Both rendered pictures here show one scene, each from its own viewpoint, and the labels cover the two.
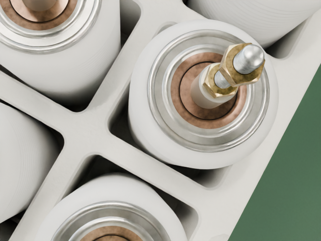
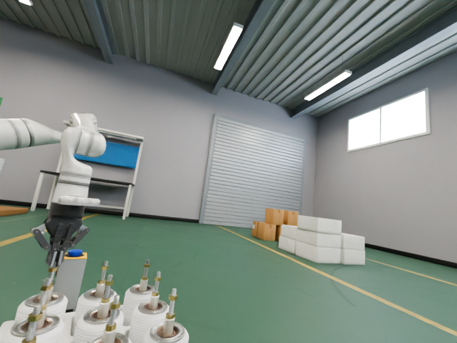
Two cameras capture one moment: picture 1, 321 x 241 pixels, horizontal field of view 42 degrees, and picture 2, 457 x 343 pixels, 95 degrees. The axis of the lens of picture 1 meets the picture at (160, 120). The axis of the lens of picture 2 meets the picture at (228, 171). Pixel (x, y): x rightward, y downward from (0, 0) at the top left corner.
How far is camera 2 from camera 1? 0.66 m
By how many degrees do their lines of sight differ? 106
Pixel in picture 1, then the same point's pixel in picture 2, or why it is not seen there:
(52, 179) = (68, 329)
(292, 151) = not seen: outside the picture
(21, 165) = (80, 303)
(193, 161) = not seen: hidden behind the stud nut
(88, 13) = (86, 317)
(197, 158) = not seen: hidden behind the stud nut
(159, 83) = (54, 318)
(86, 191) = (60, 305)
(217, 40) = (41, 331)
